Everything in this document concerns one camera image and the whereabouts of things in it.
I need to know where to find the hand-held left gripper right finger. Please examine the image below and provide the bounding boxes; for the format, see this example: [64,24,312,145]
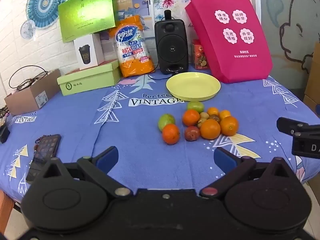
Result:
[200,147,298,197]

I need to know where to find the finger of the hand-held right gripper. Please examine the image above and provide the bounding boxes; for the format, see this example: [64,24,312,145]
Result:
[276,117,312,137]

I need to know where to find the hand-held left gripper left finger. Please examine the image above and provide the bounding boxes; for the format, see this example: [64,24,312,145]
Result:
[32,146,133,197]

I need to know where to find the large orange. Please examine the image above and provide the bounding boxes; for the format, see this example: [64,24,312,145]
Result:
[220,116,239,137]
[200,119,221,140]

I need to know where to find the orange tangerine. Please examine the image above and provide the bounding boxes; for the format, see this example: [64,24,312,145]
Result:
[162,124,180,145]
[182,109,201,127]

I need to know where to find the green jujube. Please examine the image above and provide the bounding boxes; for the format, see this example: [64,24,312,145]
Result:
[187,101,205,113]
[158,114,176,132]

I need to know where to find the yellow-green plastic plate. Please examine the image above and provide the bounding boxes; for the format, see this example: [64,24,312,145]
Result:
[166,72,221,102]

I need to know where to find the blue printed tablecloth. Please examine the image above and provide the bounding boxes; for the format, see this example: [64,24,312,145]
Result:
[0,64,320,203]

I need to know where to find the stacked cardboard boxes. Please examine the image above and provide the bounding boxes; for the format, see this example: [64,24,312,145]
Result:
[302,41,320,117]

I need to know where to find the black smartphone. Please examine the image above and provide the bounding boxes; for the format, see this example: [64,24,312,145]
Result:
[26,134,62,183]

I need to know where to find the green shoe box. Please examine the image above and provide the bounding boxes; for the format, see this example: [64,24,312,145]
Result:
[57,59,121,96]

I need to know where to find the brown cardboard box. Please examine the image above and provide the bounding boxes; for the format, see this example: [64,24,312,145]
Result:
[4,69,62,116]

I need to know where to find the red juice carton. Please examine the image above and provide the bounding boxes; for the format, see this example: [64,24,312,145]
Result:
[191,39,209,70]

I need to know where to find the black charger box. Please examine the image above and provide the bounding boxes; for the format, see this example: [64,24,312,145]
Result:
[0,125,10,144]

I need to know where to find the white cup box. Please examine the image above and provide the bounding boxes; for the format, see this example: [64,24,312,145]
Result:
[73,33,105,71]

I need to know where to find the pack of paper cups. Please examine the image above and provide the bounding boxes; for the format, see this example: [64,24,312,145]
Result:
[115,15,155,78]

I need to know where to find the orange stool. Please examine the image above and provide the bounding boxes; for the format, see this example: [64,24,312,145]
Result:
[0,190,15,230]

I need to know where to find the pink tote bag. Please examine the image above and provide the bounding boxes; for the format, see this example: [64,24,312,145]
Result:
[185,0,273,84]

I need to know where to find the black speaker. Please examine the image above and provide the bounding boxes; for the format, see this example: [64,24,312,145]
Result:
[154,9,189,75]

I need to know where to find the large green gift box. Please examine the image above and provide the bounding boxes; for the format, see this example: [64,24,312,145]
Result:
[58,0,119,43]

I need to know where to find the small blue paper fan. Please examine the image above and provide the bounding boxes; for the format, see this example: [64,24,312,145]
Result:
[20,19,36,39]

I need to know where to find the large blue paper fan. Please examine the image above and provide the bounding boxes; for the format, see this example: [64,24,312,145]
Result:
[26,0,69,29]

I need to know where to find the black speaker cable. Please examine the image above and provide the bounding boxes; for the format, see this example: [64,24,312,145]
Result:
[147,64,170,82]

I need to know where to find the black cable loop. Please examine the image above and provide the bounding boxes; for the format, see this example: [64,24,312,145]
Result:
[9,65,48,90]

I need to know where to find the wall poster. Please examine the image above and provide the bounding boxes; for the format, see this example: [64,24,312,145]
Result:
[116,0,153,23]

